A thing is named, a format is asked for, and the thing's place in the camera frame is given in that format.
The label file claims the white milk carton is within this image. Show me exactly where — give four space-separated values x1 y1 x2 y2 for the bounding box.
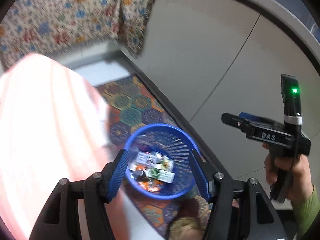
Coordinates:
145 168 175 184

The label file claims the green sleeve forearm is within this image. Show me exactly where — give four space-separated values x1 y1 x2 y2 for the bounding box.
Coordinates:
292 187 319 239

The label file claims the blue mesh trash basket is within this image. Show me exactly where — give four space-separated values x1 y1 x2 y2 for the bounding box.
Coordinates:
124 124 199 200

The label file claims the person's right hand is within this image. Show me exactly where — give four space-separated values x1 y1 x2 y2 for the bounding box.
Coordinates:
264 154 314 205

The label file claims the colourful hexagon floor mat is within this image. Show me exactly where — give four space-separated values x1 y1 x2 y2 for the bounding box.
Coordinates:
97 75 212 237

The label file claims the striped pink white tablecloth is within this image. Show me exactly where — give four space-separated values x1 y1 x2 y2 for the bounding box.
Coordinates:
1 54 114 239

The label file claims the patterned fabric cover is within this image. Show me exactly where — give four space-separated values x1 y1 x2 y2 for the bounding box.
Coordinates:
1 0 154 68

